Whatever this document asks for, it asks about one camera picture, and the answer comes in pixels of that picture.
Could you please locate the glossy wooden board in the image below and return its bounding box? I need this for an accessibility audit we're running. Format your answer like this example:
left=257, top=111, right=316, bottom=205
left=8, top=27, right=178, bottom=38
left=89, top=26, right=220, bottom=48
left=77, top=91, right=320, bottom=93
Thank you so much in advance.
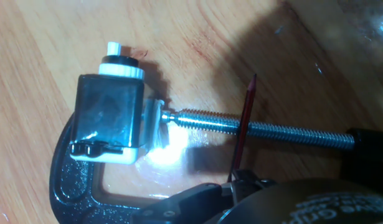
left=0, top=0, right=383, bottom=224

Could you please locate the black C-clamp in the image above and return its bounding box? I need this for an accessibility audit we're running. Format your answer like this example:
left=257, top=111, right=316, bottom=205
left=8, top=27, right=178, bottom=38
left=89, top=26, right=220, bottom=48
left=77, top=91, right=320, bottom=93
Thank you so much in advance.
left=49, top=108, right=383, bottom=224

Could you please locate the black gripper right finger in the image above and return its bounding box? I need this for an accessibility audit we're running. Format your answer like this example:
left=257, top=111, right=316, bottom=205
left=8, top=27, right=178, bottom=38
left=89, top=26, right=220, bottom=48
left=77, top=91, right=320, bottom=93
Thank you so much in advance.
left=233, top=169, right=276, bottom=196

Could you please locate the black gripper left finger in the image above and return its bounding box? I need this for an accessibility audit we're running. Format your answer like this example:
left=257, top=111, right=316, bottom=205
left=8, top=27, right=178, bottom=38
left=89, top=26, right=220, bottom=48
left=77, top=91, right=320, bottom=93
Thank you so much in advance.
left=131, top=182, right=234, bottom=224

